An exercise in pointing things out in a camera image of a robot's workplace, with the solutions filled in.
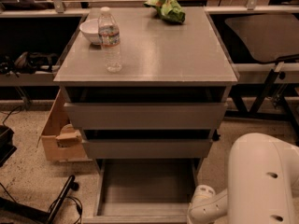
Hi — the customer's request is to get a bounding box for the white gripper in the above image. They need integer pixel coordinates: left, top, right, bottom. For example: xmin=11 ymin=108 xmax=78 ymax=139
xmin=187 ymin=185 xmax=228 ymax=224

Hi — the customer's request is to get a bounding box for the grey bottom drawer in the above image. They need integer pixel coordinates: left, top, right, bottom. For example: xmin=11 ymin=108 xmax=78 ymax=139
xmin=83 ymin=159 xmax=196 ymax=224

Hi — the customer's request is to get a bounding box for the grey drawer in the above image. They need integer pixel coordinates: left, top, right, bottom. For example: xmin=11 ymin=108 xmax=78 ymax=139
xmin=82 ymin=139 xmax=212 ymax=159
xmin=64 ymin=103 xmax=227 ymax=130
xmin=83 ymin=159 xmax=196 ymax=224

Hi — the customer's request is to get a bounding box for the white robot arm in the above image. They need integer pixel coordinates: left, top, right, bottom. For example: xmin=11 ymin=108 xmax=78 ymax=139
xmin=187 ymin=133 xmax=299 ymax=224

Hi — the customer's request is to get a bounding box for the grey top drawer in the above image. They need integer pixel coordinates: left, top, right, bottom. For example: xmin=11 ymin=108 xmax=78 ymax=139
xmin=64 ymin=103 xmax=227 ymax=130

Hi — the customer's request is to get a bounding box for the grey middle drawer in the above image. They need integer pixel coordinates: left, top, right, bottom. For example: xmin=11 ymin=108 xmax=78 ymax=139
xmin=82 ymin=139 xmax=212 ymax=159

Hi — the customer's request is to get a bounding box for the grey drawer cabinet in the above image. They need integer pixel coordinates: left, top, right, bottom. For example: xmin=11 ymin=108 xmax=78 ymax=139
xmin=55 ymin=7 xmax=237 ymax=162

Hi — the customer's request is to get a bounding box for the cardboard box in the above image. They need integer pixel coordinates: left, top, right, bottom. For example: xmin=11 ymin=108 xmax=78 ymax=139
xmin=40 ymin=91 xmax=88 ymax=161

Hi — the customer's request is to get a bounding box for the clear plastic water bottle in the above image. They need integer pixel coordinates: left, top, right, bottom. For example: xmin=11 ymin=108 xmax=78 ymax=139
xmin=98 ymin=7 xmax=121 ymax=73

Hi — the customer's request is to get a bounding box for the green chip bag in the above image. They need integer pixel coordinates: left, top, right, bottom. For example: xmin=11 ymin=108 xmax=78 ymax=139
xmin=144 ymin=0 xmax=186 ymax=24

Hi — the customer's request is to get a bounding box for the black box at left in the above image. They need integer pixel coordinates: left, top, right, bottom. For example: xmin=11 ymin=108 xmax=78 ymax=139
xmin=0 ymin=125 xmax=17 ymax=167

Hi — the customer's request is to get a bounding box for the white bowl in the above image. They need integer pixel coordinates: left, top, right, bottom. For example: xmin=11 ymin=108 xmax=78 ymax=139
xmin=79 ymin=19 xmax=100 ymax=45

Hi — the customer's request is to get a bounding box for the metal shelf frame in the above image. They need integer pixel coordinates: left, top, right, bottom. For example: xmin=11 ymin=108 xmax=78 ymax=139
xmin=1 ymin=0 xmax=298 ymax=86

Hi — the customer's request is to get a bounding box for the black stand with cables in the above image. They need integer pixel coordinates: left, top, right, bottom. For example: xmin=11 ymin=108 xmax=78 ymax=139
xmin=0 ymin=175 xmax=83 ymax=224

